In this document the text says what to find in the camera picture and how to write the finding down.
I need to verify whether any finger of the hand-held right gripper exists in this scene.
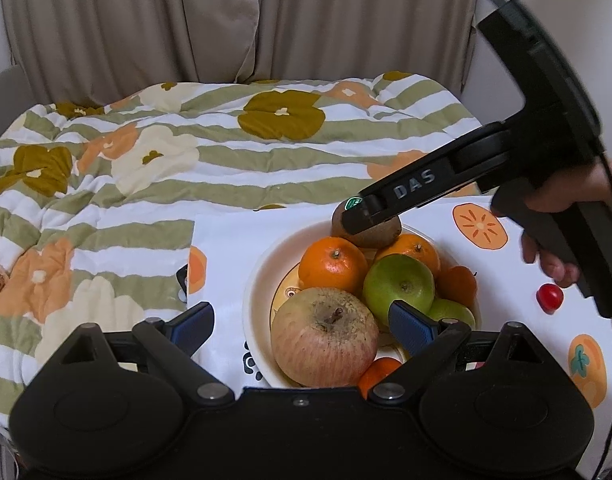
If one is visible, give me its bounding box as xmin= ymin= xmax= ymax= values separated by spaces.
xmin=342 ymin=126 xmax=488 ymax=237

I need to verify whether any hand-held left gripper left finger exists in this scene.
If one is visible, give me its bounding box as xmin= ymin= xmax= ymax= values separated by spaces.
xmin=61 ymin=302 xmax=237 ymax=406

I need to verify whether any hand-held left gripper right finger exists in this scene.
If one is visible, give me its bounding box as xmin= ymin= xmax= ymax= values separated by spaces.
xmin=368 ymin=300 xmax=544 ymax=404

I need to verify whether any green apple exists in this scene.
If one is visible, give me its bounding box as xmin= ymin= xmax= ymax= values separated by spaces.
xmin=428 ymin=298 xmax=476 ymax=331
xmin=362 ymin=254 xmax=436 ymax=316

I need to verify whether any small tangerine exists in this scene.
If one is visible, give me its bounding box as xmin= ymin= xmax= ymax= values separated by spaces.
xmin=436 ymin=265 xmax=478 ymax=311
xmin=358 ymin=357 xmax=404 ymax=401

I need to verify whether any brown kiwi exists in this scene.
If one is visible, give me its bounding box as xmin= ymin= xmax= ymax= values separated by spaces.
xmin=332 ymin=199 xmax=403 ymax=249

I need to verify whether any white bowl with yellow inside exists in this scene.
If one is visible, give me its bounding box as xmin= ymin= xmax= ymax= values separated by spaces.
xmin=242 ymin=224 xmax=482 ymax=390

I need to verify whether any large reddish apple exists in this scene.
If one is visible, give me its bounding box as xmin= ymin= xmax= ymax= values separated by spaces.
xmin=270 ymin=287 xmax=380 ymax=387

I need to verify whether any person's right hand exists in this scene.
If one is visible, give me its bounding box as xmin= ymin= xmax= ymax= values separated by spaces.
xmin=521 ymin=159 xmax=612 ymax=289

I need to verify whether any large orange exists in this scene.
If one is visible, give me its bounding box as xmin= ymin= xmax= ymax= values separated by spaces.
xmin=298 ymin=236 xmax=369 ymax=297
xmin=375 ymin=233 xmax=441 ymax=279

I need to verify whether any white persimmon print cloth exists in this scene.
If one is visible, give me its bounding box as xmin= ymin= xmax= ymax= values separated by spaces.
xmin=186 ymin=195 xmax=612 ymax=411

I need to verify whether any floral striped blanket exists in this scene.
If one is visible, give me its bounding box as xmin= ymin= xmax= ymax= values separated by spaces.
xmin=0 ymin=71 xmax=492 ymax=428

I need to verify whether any red cherry tomato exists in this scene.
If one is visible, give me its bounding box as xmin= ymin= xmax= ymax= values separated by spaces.
xmin=536 ymin=283 xmax=565 ymax=315

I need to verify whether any beige curtain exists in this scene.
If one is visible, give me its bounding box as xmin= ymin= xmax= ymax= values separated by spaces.
xmin=0 ymin=0 xmax=261 ymax=106
xmin=236 ymin=0 xmax=482 ymax=96

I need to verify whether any grey padded bed frame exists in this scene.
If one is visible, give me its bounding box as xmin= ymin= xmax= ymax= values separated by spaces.
xmin=0 ymin=62 xmax=33 ymax=161

